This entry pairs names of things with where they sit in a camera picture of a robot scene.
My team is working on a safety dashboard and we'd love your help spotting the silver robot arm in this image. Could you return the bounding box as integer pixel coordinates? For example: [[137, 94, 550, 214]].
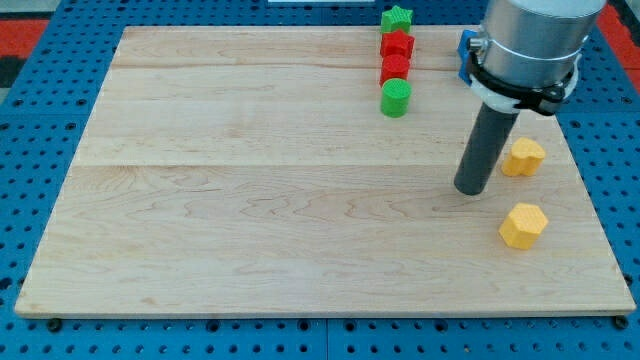
[[480, 0, 605, 88]]

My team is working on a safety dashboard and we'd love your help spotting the blue cube block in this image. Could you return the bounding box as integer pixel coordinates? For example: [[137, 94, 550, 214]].
[[457, 29, 477, 85]]

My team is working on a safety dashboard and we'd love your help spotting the light wooden board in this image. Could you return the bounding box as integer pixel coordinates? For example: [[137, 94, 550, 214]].
[[15, 26, 636, 319]]

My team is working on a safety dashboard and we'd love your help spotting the green cylinder block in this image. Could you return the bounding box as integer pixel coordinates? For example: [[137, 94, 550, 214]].
[[380, 78, 412, 118]]

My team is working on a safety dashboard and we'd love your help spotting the red cylinder block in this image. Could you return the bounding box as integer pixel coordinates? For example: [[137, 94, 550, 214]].
[[379, 54, 410, 86]]

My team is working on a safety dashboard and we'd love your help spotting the red star block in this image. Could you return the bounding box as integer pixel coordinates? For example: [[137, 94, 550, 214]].
[[380, 29, 415, 59]]

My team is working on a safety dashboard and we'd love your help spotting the green star block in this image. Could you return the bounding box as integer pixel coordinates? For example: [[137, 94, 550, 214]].
[[380, 5, 414, 34]]

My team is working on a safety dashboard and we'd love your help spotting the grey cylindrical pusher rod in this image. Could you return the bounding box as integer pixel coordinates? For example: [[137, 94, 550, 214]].
[[454, 103, 518, 196]]

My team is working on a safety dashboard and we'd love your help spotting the yellow hexagon block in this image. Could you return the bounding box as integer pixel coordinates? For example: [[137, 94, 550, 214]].
[[498, 203, 549, 250]]

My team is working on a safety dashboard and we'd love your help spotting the yellow heart block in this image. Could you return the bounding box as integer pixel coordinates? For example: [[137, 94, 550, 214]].
[[501, 137, 546, 177]]

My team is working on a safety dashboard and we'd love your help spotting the black and white clamp ring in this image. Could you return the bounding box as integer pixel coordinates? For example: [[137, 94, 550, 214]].
[[465, 48, 584, 118]]

